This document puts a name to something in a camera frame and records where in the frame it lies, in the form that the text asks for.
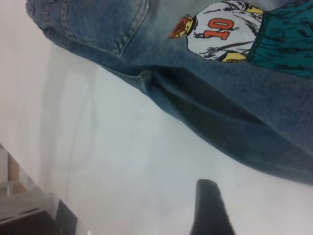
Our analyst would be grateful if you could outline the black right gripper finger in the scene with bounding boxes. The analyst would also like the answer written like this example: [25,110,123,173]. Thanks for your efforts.
[190,178,236,235]

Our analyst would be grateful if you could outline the blue denim shorts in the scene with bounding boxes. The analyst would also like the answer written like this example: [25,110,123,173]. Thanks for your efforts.
[25,0,313,186]

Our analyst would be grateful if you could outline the black box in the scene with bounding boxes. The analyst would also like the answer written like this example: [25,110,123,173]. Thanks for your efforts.
[51,194,79,235]

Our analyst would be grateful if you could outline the grey shelf unit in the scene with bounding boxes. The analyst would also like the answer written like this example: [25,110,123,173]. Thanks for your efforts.
[0,143,60,235]

